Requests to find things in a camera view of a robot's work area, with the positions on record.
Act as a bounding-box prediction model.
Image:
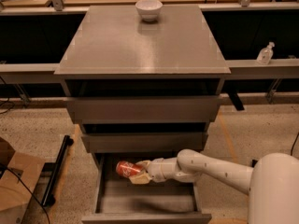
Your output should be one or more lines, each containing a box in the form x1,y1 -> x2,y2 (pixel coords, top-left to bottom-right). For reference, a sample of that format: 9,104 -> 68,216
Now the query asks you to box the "grey drawer cabinet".
55,5 -> 230,162

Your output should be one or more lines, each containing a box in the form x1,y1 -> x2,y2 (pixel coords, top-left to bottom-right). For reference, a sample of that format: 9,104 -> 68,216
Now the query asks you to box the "white ceramic bowl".
135,0 -> 163,22

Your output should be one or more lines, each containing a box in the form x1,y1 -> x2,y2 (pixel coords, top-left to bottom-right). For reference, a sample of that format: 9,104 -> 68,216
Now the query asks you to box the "grey top drawer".
66,96 -> 220,124

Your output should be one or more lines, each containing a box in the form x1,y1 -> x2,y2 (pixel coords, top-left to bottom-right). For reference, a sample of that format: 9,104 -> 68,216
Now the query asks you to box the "black cable right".
290,131 -> 299,157

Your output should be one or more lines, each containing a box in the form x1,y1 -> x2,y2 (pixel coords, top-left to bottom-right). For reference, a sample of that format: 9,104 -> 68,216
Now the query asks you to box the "grey open bottom drawer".
82,152 -> 211,224

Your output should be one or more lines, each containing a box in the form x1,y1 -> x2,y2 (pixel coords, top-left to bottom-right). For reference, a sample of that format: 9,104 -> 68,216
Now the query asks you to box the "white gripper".
129,158 -> 165,185

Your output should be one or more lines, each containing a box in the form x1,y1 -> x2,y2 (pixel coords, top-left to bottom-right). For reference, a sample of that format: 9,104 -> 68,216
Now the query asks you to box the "black bar stand left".
42,135 -> 74,206

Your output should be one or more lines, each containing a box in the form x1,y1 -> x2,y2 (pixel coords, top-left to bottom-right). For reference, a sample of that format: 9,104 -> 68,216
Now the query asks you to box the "black cable left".
0,161 -> 51,224

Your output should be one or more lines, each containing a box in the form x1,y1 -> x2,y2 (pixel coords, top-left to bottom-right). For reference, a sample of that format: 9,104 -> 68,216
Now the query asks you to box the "clear sanitizer pump bottle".
256,42 -> 275,65

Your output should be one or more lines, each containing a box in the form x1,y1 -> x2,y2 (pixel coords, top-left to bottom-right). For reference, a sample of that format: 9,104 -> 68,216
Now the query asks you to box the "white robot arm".
129,149 -> 299,224

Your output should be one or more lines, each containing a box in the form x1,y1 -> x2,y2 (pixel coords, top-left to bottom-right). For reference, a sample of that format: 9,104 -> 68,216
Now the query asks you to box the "red coke can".
116,161 -> 143,178

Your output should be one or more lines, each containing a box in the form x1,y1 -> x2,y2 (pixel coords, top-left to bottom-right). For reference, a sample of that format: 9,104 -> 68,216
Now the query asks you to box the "grey metal rail frame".
1,5 -> 298,79

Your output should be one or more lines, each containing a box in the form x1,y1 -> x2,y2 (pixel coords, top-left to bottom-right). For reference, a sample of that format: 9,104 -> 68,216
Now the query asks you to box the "brown cardboard box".
0,138 -> 45,224

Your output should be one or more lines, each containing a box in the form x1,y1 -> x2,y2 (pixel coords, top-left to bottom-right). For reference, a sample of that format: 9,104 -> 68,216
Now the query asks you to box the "grey middle drawer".
81,132 -> 208,153

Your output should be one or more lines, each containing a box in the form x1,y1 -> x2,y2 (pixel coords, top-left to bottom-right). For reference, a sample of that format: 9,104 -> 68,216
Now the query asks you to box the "black cable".
290,131 -> 299,157
0,161 -> 51,224

